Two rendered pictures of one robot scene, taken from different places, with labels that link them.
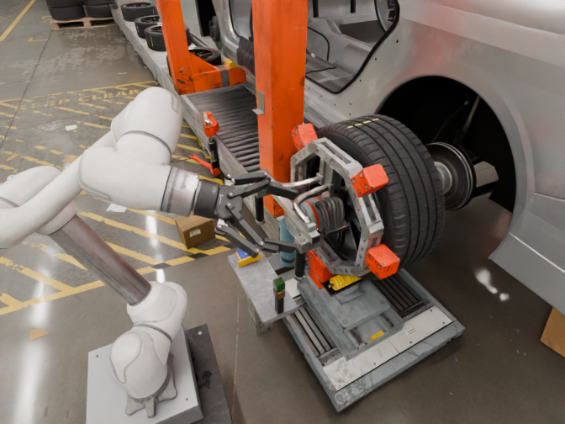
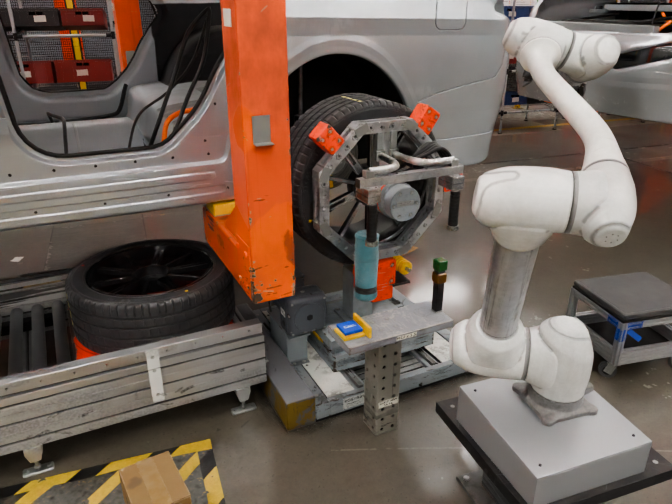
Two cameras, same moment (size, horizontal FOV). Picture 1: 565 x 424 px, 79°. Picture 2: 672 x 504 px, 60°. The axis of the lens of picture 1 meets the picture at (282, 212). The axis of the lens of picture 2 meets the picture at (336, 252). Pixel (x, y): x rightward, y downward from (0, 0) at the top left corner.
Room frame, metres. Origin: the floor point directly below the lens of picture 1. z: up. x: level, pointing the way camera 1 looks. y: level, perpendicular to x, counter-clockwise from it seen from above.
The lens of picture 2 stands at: (1.16, 1.94, 1.52)
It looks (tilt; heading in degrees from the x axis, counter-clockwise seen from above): 24 degrees down; 272
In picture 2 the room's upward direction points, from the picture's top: straight up
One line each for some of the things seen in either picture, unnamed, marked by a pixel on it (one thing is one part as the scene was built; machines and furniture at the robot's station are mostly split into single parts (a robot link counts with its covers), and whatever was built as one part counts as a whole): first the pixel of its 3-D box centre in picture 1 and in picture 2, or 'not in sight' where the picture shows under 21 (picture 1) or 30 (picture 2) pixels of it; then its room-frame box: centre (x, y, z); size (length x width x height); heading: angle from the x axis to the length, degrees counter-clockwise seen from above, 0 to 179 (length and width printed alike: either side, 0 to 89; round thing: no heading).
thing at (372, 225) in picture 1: (329, 209); (380, 191); (1.06, -0.19, 0.85); 0.54 x 0.07 x 0.54; 28
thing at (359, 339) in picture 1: (347, 304); (365, 330); (1.10, -0.36, 0.13); 0.50 x 0.36 x 0.10; 28
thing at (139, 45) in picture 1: (139, 20); not in sight; (7.79, 2.90, 0.20); 6.82 x 0.86 x 0.39; 28
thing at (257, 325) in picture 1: (259, 304); (382, 379); (1.05, 0.12, 0.21); 0.10 x 0.10 x 0.42; 28
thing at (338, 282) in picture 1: (355, 274); (390, 257); (1.00, -0.33, 0.51); 0.29 x 0.06 x 0.06; 118
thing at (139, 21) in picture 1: (156, 26); not in sight; (6.34, 2.11, 0.39); 0.66 x 0.66 x 0.24
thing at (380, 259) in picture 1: (381, 261); not in sight; (0.78, -0.34, 0.85); 0.09 x 0.08 x 0.07; 28
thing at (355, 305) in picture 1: (346, 276); (357, 295); (1.14, -0.34, 0.32); 0.40 x 0.30 x 0.28; 28
